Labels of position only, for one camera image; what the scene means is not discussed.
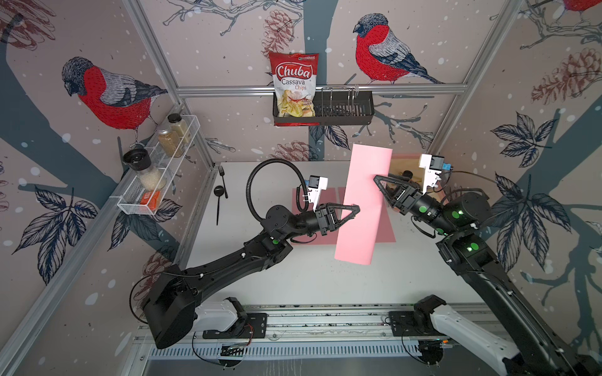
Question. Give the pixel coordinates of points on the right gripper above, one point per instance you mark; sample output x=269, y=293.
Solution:
x=405, y=197

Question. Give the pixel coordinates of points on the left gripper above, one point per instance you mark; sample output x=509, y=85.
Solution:
x=325, y=219

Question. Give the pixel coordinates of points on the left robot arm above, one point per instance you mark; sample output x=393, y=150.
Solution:
x=170, y=305

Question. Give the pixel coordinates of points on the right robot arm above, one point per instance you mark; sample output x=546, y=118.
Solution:
x=535, y=348

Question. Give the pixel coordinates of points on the black ladle spoon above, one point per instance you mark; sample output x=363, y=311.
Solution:
x=219, y=191

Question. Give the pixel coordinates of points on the black fork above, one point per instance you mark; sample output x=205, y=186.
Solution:
x=222, y=175

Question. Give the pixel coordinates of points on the Chuba cassava chips bag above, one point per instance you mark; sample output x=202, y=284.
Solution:
x=295, y=80

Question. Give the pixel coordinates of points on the spice jar dark lid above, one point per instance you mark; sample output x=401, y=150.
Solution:
x=180, y=127

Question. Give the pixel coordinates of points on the spice jar silver lid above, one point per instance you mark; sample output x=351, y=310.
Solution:
x=169, y=141

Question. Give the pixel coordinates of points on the small red packet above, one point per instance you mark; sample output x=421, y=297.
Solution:
x=151, y=200

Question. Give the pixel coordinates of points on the black lid rice jar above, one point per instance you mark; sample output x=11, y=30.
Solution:
x=151, y=178

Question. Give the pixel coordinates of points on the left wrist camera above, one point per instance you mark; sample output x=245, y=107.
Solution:
x=315, y=185

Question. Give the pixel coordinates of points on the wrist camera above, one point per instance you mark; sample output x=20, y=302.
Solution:
x=433, y=166
x=315, y=185

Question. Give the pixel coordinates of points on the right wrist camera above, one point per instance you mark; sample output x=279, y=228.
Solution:
x=433, y=166

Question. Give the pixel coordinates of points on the black wire wall basket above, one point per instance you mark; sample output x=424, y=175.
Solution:
x=332, y=106

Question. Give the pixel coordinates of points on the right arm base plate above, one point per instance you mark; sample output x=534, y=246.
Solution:
x=412, y=324

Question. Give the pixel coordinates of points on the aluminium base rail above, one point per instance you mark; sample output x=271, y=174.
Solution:
x=303, y=323

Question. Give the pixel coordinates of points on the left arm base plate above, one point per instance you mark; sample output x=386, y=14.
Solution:
x=250, y=326

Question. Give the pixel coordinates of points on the clear acrylic wall shelf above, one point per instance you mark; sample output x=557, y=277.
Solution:
x=129, y=202

